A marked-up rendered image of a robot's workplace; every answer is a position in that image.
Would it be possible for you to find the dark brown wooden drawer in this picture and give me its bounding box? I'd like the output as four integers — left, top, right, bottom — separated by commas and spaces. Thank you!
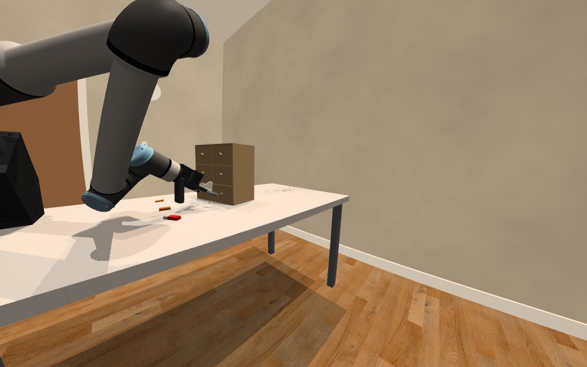
213, 145, 232, 164
213, 165, 232, 185
214, 184, 233, 204
196, 164, 212, 182
196, 146, 212, 163
198, 182, 214, 200

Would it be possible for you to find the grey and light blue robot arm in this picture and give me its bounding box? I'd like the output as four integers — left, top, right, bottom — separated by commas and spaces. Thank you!
0, 0, 209, 212

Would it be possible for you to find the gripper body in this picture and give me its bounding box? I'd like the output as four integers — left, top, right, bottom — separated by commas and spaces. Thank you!
173, 164, 204, 190

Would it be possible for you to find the wooden chest of drawers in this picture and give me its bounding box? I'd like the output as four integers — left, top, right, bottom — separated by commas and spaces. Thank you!
195, 143, 254, 206

